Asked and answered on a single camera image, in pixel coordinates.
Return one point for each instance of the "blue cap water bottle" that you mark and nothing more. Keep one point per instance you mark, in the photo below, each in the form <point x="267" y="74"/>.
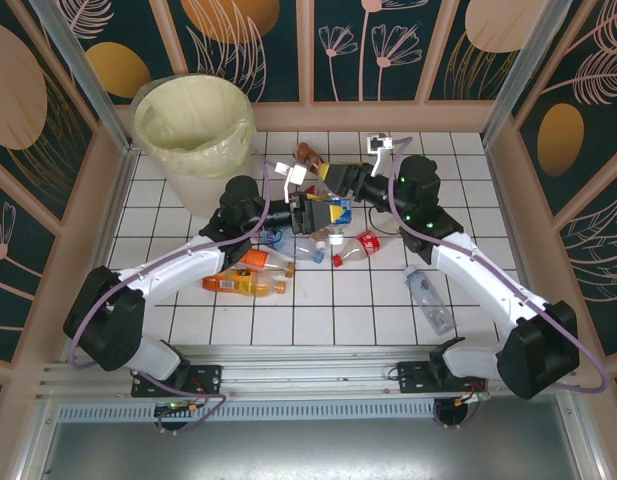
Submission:
<point x="283" y="242"/>

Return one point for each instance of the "blue label crushed bottle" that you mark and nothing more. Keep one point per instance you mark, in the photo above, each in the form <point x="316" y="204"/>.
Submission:
<point x="336" y="237"/>

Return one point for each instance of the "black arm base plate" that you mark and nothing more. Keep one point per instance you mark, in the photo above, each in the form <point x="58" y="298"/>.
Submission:
<point x="413" y="375"/>
<point x="208" y="375"/>

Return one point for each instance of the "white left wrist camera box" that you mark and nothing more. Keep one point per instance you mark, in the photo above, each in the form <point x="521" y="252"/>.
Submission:
<point x="295" y="175"/>

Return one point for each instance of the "brown drink bottle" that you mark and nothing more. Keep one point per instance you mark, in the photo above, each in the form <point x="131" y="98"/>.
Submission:
<point x="308" y="155"/>

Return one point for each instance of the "aluminium frame post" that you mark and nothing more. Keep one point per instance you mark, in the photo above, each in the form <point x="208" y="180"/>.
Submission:
<point x="78" y="70"/>
<point x="527" y="70"/>

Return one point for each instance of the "pale blue cap bottle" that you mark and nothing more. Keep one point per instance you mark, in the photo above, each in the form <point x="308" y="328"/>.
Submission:
<point x="428" y="300"/>

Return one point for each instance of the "pale yellow bin liner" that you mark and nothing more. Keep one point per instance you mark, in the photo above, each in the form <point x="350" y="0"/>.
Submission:
<point x="188" y="115"/>

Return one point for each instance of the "grey metal sheet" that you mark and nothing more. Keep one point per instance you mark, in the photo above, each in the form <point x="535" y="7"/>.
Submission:
<point x="308" y="450"/>

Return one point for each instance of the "white waste bin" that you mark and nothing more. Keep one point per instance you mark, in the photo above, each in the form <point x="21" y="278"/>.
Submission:
<point x="198" y="185"/>

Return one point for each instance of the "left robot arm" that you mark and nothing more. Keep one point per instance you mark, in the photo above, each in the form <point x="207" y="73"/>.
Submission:
<point x="108" y="325"/>

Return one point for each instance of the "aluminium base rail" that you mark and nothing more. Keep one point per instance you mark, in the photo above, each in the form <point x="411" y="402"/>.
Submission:
<point x="308" y="370"/>

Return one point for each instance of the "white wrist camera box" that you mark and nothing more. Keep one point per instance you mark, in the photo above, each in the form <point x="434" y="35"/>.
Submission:
<point x="295" y="175"/>
<point x="377" y="142"/>

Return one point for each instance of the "red label cola bottle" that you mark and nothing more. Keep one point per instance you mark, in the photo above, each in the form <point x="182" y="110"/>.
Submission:
<point x="369" y="243"/>

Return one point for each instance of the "large orange juice bottle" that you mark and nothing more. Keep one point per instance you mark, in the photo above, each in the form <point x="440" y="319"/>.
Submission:
<point x="235" y="284"/>

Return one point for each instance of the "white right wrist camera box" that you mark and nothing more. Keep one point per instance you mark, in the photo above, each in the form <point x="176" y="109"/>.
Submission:
<point x="377" y="142"/>

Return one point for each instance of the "red label tea bottle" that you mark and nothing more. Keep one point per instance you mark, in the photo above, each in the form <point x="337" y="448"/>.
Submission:
<point x="313" y="189"/>

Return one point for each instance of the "small orange label bottle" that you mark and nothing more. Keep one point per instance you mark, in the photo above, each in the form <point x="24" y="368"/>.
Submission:
<point x="255" y="258"/>

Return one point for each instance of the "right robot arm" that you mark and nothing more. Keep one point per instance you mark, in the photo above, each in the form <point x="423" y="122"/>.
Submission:
<point x="538" y="350"/>

